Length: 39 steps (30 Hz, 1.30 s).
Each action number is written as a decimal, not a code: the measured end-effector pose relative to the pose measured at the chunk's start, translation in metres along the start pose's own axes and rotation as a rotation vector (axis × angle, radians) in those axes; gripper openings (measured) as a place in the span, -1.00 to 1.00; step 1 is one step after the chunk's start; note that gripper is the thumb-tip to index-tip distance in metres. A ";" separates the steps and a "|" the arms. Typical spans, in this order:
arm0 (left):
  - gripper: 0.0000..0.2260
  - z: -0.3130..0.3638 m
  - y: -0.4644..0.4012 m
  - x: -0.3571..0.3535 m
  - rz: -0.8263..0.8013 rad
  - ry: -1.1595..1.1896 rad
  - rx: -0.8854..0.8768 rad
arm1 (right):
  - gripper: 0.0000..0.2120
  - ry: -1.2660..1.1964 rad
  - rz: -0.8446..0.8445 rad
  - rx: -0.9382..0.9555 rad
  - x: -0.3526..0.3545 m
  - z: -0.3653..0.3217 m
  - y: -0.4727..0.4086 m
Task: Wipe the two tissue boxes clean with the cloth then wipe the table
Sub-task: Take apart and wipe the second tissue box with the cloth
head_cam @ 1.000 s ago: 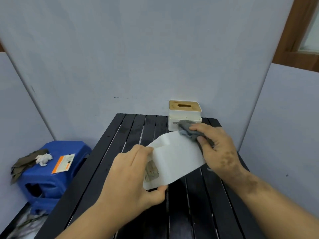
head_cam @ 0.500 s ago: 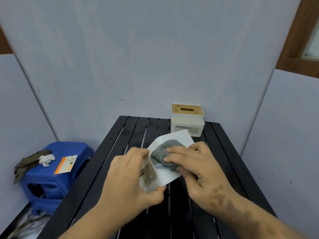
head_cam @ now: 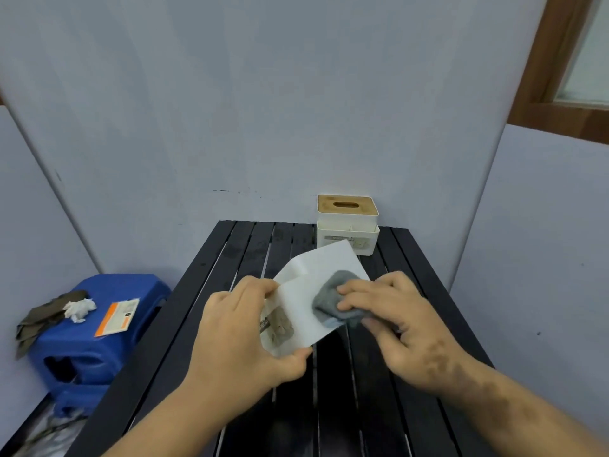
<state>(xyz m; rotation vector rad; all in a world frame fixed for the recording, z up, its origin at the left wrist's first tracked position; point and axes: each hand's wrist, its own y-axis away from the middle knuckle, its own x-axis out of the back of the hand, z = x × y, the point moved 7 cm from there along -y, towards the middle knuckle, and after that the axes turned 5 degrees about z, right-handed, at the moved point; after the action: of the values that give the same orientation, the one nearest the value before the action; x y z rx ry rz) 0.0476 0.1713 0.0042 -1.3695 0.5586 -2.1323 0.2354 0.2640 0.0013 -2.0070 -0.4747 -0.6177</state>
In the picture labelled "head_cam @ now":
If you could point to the person's left hand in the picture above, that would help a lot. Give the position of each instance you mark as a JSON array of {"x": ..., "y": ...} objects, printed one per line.
[{"x": 228, "y": 347}]

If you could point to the person's right hand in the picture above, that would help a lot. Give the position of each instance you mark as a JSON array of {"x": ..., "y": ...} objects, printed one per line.
[{"x": 414, "y": 337}]

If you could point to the person's left thumb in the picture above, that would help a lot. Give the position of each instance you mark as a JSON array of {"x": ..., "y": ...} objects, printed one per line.
[{"x": 291, "y": 362}]

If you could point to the person's right thumb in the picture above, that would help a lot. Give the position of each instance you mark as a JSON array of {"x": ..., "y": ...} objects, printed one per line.
[{"x": 383, "y": 337}]

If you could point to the grey cleaning cloth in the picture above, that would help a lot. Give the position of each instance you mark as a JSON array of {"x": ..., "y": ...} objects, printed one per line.
[{"x": 330, "y": 299}]

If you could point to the white printed paper sheet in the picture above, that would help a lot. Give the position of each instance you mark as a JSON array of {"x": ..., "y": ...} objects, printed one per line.
[{"x": 309, "y": 276}]

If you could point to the person's left forearm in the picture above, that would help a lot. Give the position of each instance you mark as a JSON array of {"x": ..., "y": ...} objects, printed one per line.
[{"x": 190, "y": 428}]

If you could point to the person's right forearm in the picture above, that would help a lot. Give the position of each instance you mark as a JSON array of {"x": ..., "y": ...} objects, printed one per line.
[{"x": 518, "y": 414}]

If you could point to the white tissue box wooden lid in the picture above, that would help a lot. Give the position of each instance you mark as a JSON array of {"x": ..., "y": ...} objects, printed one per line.
[{"x": 347, "y": 228}]

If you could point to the orange and white card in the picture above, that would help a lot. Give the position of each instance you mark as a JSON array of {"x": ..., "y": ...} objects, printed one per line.
[{"x": 116, "y": 317}]

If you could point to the blue plastic stool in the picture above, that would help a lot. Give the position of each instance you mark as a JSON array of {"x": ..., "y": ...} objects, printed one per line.
[{"x": 85, "y": 347}]

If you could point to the crumpled white tissue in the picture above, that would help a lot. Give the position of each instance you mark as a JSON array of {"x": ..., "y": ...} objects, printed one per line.
[{"x": 80, "y": 310}]

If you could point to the crumpled clear plastic bag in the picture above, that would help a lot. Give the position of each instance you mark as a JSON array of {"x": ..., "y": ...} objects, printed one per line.
[{"x": 57, "y": 430}]

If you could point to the olive green cloth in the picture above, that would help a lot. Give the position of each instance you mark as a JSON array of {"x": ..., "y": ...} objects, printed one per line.
[{"x": 40, "y": 318}]

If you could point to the frosted glass window pane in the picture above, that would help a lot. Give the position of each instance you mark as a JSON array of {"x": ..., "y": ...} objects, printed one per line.
[{"x": 587, "y": 61}]

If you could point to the brown wooden window frame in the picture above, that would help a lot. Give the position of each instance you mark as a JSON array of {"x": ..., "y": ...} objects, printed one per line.
[{"x": 537, "y": 80}]

